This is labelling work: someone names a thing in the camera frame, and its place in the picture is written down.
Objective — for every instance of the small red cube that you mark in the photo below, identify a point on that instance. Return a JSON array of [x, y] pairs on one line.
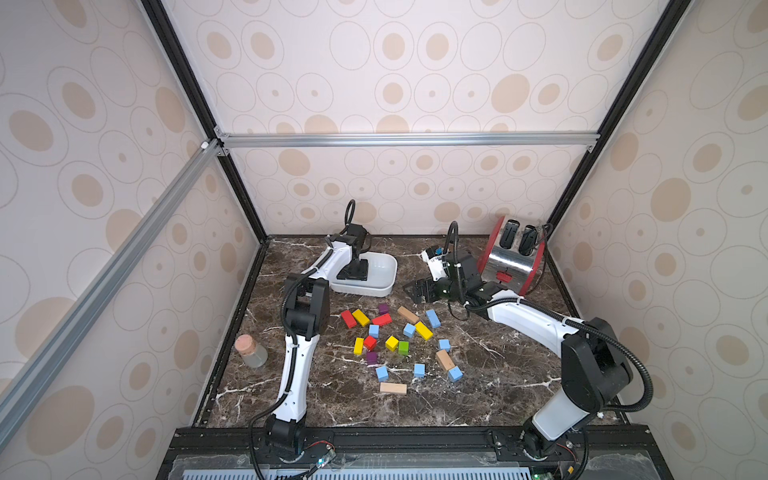
[[370, 343]]

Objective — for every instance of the small yellow cube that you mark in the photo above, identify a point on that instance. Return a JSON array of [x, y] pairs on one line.
[[392, 343]]

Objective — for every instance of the long tan block bottom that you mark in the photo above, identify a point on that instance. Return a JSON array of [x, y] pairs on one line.
[[393, 388]]

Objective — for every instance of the narrow yellow block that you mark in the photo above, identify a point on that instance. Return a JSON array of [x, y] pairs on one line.
[[358, 347]]

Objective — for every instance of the silver diagonal frame bar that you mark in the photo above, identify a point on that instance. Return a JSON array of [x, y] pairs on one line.
[[40, 371]]

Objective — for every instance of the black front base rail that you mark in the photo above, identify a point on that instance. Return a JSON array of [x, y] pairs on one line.
[[596, 452]]

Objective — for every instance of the long red block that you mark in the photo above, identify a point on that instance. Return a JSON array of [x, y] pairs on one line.
[[381, 320], [348, 319]]

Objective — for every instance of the long red block left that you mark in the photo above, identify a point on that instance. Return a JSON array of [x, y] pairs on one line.
[[348, 319]]

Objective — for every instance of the silver horizontal frame bar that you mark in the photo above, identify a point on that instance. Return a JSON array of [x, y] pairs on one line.
[[427, 139]]

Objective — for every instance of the white rectangular dish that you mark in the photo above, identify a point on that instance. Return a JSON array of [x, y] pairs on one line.
[[382, 272]]

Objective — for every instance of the long yellow block right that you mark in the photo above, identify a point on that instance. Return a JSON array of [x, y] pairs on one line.
[[423, 331]]

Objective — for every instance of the long yellow block left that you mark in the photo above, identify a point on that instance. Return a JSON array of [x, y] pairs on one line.
[[361, 318]]

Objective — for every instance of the pink lidded glass jar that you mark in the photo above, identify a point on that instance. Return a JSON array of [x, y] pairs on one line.
[[253, 353]]

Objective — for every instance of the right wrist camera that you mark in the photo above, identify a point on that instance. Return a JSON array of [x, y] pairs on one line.
[[434, 258]]

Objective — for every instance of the long blue block upper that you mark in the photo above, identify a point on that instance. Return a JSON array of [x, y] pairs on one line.
[[433, 318]]

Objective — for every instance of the long tan block upper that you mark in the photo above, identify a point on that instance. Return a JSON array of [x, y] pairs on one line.
[[411, 317]]

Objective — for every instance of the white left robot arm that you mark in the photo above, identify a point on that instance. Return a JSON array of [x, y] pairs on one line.
[[304, 312]]

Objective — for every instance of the long red block middle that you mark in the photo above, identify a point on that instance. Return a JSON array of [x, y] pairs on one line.
[[381, 320]]

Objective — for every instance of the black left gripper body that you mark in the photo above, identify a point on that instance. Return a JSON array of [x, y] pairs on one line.
[[355, 271]]

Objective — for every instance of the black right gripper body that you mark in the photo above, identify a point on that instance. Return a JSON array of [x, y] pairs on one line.
[[429, 288]]

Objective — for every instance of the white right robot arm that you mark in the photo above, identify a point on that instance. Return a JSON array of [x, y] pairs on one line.
[[598, 373]]

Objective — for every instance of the long tan block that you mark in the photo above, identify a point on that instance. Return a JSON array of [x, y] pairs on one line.
[[393, 388], [411, 317]]

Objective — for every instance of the tan block right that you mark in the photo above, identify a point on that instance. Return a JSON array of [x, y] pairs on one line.
[[445, 360]]

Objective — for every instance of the long yellow block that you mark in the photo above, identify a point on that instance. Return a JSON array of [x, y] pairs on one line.
[[423, 331], [361, 318]]

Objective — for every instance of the red silver toaster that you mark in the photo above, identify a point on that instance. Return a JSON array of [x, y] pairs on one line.
[[514, 254]]

